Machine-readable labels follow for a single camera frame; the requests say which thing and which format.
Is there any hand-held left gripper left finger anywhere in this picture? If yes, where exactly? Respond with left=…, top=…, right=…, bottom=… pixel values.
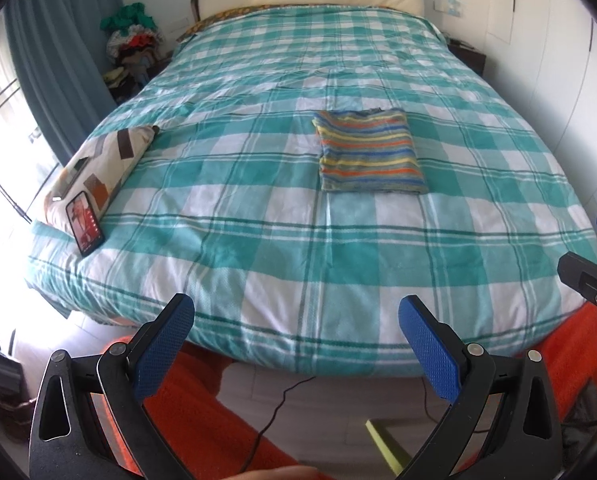
left=28, top=292, right=196, bottom=480

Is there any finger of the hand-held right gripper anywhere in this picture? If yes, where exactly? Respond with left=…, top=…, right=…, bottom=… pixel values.
left=558, top=252, right=597, bottom=307

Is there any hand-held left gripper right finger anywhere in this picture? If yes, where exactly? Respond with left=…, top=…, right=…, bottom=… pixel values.
left=398, top=294, right=564, bottom=480

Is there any striped knit sweater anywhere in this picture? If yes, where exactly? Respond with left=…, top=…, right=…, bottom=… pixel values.
left=311, top=108, right=430, bottom=195

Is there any pile of mixed clothes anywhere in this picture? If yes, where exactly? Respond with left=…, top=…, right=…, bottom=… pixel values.
left=100, top=4, right=166, bottom=106

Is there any orange fleece cloth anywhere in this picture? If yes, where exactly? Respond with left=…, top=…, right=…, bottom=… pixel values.
left=98, top=305, right=597, bottom=480

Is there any yellow-green object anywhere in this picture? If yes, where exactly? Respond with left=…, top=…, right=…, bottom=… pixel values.
left=364, top=419, right=413, bottom=476

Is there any black smartphone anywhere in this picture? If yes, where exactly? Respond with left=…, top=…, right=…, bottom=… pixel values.
left=65, top=190, right=105, bottom=257

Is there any teal plaid blanket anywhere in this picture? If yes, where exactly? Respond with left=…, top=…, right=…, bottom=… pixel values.
left=28, top=4, right=597, bottom=378

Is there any white wardrobe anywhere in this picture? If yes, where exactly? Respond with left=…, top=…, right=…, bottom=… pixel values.
left=488, top=0, right=597, bottom=201

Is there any patterned cream pillow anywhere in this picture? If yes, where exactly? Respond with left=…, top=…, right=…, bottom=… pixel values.
left=43, top=125, right=160, bottom=233

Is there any dark nightstand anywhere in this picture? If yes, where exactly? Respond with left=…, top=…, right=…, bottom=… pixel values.
left=445, top=37, right=488, bottom=78

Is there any window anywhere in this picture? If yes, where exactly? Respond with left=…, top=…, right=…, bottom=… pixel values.
left=0, top=45, right=64, bottom=241

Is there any blue-grey curtain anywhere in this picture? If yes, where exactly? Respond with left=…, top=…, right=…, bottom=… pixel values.
left=3, top=0, right=124, bottom=161

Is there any yellow patterned sheet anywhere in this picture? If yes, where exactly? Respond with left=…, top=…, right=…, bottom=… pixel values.
left=176, top=4, right=259, bottom=43

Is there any black cable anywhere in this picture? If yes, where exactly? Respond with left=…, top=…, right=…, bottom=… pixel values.
left=242, top=375, right=319, bottom=473

